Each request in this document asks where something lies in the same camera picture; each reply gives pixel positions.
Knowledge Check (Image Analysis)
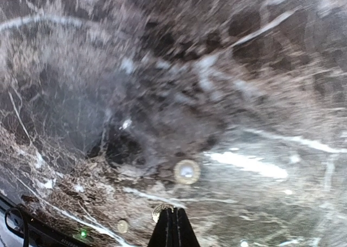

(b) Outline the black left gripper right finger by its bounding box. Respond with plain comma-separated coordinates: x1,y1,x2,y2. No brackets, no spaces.
173,208,200,247

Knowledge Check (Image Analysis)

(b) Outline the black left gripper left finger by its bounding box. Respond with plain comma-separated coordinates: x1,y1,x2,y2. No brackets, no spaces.
147,209,174,247

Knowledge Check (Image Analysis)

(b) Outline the round crystal halo earring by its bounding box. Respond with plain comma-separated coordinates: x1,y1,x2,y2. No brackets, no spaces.
152,203,175,223

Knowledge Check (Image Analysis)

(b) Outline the round pearl halo earring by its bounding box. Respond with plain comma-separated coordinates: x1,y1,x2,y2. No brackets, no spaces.
173,160,201,185

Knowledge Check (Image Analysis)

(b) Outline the small round earring back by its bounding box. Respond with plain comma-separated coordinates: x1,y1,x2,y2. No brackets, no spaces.
117,219,129,234

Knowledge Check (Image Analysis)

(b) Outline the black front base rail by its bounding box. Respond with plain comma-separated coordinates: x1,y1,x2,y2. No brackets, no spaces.
1,195,89,247

